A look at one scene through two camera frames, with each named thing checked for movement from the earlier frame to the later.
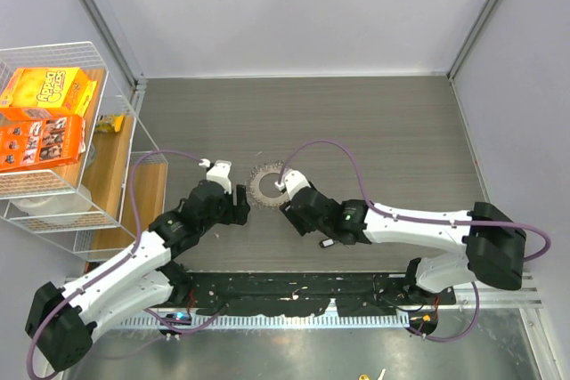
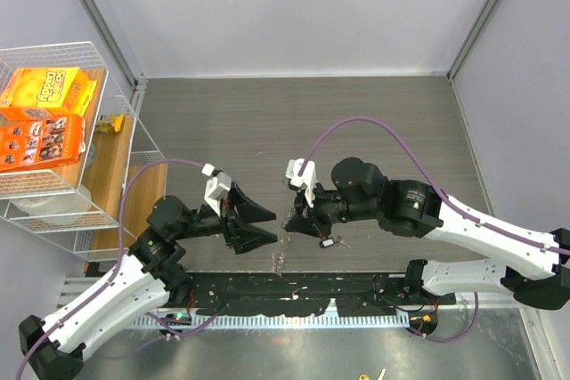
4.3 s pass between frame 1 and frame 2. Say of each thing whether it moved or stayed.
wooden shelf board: stayed
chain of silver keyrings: moved
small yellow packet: stayed
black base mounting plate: stayed
